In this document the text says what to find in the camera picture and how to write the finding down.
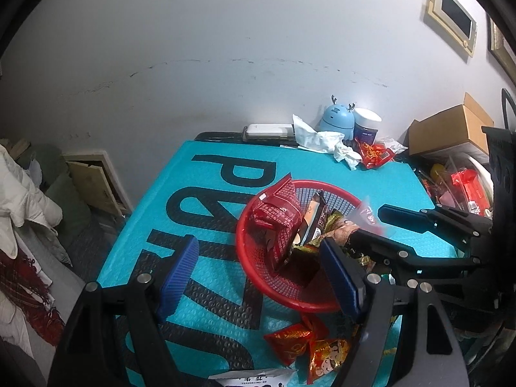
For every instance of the red packet yellow pattern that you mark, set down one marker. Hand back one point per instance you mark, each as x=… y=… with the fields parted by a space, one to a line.
x=375 y=154

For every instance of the large white crumpled tissue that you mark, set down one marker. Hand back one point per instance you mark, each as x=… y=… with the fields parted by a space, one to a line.
x=318 y=139

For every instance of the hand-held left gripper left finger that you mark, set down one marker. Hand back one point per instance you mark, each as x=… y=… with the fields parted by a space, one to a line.
x=179 y=278

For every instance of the gold frame dark panel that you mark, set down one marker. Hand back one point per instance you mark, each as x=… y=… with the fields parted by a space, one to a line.
x=453 y=12

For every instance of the wooden framed board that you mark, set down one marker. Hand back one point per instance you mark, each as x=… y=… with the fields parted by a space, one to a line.
x=94 y=183

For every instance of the teal bubble mat black letters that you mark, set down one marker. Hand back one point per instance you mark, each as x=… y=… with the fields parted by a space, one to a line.
x=363 y=177

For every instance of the dark gold picture frame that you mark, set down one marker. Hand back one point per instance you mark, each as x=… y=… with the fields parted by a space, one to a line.
x=504 y=48

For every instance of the white snack packet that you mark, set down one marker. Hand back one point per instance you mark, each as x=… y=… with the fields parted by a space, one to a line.
x=250 y=379

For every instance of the brown chocolate snack packet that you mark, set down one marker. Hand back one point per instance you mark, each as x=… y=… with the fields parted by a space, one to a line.
x=318 y=217

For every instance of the white flat case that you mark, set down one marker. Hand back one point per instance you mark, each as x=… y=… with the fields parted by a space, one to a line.
x=268 y=132

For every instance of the small cartoon print packet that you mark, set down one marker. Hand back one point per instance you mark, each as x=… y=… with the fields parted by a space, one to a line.
x=326 y=358

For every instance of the dark red snack packet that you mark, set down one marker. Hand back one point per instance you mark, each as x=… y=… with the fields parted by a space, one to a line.
x=274 y=229
x=284 y=193

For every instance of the small red yellow-print packet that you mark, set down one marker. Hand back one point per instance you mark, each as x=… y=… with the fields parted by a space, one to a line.
x=290 y=338

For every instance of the grey green cloth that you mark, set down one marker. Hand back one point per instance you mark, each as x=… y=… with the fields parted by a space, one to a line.
x=68 y=205

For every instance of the red gift packet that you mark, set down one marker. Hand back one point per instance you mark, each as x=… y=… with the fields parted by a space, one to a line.
x=467 y=189

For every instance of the clear plastic snack packet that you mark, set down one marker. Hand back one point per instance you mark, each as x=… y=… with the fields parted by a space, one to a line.
x=365 y=213

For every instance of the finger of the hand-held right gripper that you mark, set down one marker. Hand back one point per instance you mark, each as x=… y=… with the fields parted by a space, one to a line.
x=387 y=252
x=403 y=215

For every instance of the cardboard box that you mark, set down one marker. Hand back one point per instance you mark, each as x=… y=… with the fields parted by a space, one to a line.
x=451 y=129

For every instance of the red patterned cloth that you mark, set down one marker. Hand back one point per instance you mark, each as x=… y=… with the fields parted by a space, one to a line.
x=24 y=294

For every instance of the dark jar white lid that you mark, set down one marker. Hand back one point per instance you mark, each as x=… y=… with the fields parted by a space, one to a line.
x=367 y=125

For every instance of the white quilted jacket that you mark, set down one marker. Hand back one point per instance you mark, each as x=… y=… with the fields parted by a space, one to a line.
x=24 y=201

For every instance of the small white crumpled tissue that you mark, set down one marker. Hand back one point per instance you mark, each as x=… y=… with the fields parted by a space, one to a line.
x=393 y=144

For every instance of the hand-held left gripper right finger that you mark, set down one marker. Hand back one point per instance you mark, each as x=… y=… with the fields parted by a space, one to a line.
x=338 y=282

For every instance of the blue deer humidifier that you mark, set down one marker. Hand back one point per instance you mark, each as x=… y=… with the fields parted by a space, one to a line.
x=336 y=115

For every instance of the red plastic mesh basket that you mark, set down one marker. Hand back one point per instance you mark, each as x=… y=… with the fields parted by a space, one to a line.
x=282 y=290

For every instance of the green red snack packet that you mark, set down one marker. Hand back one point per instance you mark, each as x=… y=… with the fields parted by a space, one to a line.
x=338 y=225

